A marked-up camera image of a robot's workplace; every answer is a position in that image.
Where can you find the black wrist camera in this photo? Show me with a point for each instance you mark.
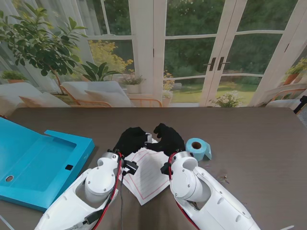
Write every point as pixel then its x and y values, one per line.
pixel 165 167
pixel 130 166

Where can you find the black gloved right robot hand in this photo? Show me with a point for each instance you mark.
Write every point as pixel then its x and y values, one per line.
pixel 171 141

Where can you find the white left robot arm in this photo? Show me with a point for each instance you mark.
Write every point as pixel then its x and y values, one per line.
pixel 72 208

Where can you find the small dark debris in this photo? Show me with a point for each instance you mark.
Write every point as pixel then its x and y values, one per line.
pixel 226 177

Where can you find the light blue label roll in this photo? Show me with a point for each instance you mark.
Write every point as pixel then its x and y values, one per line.
pixel 200 155

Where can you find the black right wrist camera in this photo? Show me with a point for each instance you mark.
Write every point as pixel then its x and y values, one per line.
pixel 165 167

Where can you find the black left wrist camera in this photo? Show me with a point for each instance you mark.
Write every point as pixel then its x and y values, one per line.
pixel 130 166

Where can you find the blue plastic file box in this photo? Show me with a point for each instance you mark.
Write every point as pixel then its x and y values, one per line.
pixel 36 155

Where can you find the black stand at table edge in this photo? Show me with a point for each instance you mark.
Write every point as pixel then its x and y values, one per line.
pixel 302 103

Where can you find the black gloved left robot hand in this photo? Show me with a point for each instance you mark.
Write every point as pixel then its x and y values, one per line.
pixel 132 141

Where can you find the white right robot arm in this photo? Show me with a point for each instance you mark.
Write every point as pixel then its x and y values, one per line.
pixel 204 191

